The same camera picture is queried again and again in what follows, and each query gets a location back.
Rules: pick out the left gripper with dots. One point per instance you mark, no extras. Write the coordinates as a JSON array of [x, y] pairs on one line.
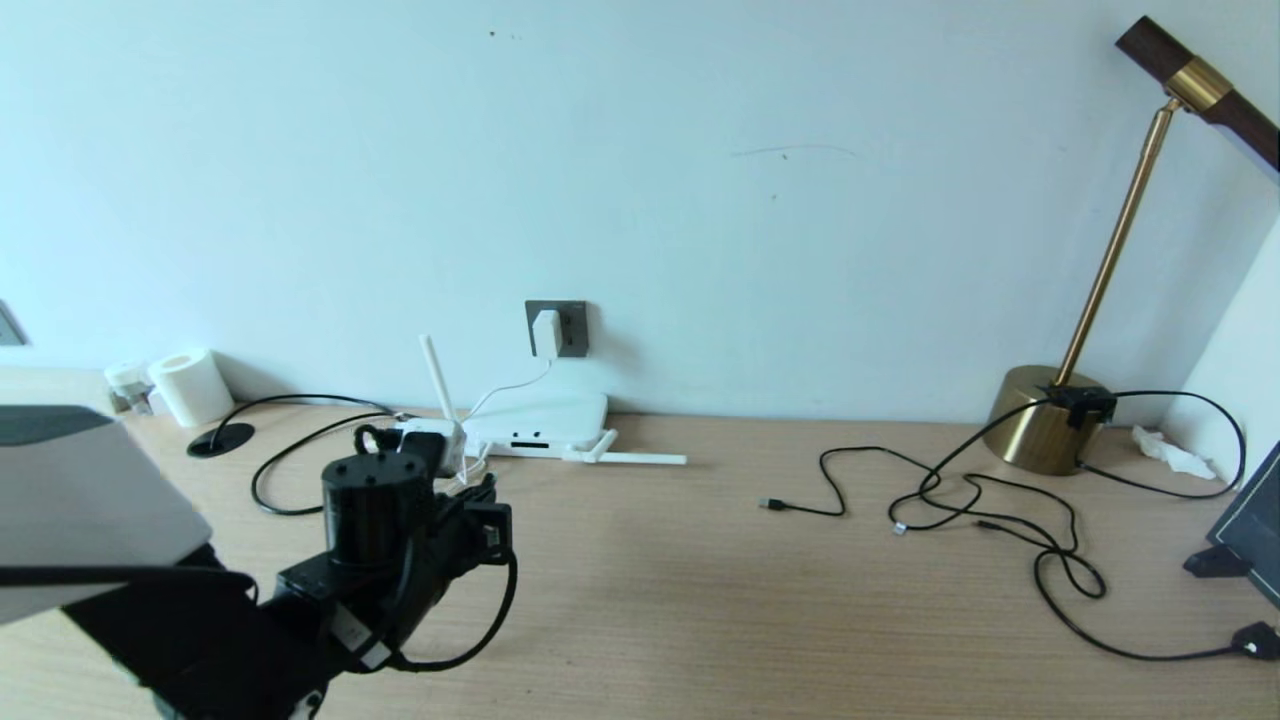
[[470, 535]]

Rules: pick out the white power adapter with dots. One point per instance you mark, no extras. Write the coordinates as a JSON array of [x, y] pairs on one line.
[[547, 335]]

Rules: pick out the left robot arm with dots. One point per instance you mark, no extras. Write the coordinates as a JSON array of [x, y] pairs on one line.
[[90, 490]]

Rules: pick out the white power adapter plug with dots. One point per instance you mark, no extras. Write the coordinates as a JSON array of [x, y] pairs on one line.
[[432, 428]]

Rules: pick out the white router with antennas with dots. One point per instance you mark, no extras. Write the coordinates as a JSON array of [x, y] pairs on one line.
[[545, 420]]

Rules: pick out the white toilet paper roll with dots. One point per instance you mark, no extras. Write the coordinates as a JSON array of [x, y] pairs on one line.
[[190, 385]]

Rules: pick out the small clear jar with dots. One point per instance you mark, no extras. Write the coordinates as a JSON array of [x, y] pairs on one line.
[[128, 385]]

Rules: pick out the brass desk lamp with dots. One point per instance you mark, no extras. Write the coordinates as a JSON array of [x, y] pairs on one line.
[[1030, 430]]

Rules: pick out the crumpled white tissue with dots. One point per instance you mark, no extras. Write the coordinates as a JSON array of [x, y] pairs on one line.
[[1175, 455]]

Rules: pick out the grey wall socket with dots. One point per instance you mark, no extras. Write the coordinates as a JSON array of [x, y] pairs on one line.
[[575, 330]]

